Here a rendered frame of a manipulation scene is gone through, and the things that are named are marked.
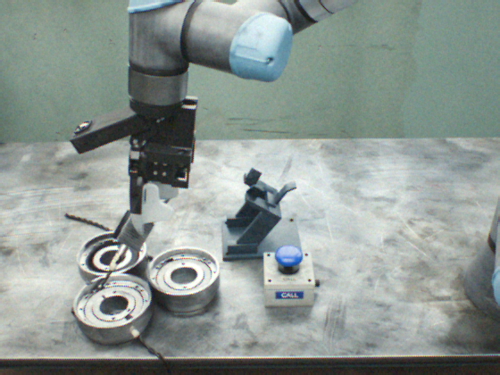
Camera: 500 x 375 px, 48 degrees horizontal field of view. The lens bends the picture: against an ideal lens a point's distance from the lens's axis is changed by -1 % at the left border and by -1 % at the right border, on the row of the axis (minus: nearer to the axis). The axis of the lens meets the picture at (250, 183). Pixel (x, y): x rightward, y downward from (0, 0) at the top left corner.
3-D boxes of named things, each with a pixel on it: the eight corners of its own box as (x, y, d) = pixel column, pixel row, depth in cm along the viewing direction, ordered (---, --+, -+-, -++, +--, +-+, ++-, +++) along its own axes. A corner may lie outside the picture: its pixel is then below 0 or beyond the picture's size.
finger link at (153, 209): (170, 248, 81) (175, 189, 77) (129, 244, 81) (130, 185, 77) (173, 237, 84) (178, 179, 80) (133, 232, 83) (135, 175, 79)
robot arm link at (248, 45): (307, 2, 68) (223, -17, 70) (276, 29, 59) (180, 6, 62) (297, 63, 72) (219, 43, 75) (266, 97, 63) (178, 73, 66)
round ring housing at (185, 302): (234, 294, 84) (233, 272, 82) (173, 327, 79) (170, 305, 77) (195, 258, 91) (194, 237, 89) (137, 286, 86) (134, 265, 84)
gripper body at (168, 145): (187, 195, 77) (194, 113, 70) (123, 187, 76) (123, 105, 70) (193, 164, 83) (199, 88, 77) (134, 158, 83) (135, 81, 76)
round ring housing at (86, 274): (77, 259, 91) (72, 239, 89) (141, 245, 95) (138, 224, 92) (85, 303, 83) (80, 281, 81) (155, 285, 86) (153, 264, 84)
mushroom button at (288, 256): (274, 287, 82) (275, 261, 79) (273, 269, 85) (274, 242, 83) (303, 287, 82) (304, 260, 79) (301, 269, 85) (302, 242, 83)
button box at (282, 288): (264, 308, 82) (264, 282, 79) (263, 275, 88) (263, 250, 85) (320, 307, 82) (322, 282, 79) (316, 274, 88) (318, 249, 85)
